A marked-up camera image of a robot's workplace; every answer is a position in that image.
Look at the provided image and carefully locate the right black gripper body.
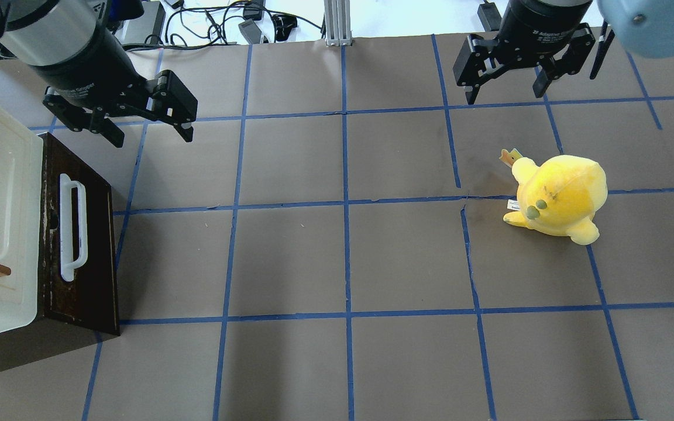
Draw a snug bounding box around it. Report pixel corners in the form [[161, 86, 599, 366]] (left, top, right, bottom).
[[495, 1, 592, 71]]

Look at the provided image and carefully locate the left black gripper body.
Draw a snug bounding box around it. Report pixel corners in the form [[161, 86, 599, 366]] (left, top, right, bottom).
[[33, 26, 148, 120]]

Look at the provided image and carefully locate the white drawer handle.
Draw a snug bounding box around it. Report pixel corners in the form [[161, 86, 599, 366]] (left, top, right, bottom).
[[59, 173, 89, 282]]

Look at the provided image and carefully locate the dark wooden drawer box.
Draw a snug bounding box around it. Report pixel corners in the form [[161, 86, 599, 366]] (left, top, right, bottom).
[[0, 133, 120, 371]]

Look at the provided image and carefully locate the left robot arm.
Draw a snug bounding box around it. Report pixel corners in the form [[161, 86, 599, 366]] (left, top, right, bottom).
[[0, 1, 198, 147]]

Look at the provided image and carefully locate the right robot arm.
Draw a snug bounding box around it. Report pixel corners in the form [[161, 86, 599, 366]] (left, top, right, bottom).
[[453, 1, 674, 105]]

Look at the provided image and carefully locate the black power adapter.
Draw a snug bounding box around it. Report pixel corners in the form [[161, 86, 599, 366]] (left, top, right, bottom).
[[238, 19, 270, 44]]

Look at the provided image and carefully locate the yellow plush dinosaur toy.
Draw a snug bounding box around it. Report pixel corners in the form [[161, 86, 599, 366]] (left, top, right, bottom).
[[499, 149, 608, 246]]

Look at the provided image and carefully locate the aluminium frame post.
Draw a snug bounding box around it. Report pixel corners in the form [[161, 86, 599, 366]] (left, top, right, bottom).
[[324, 0, 353, 46]]

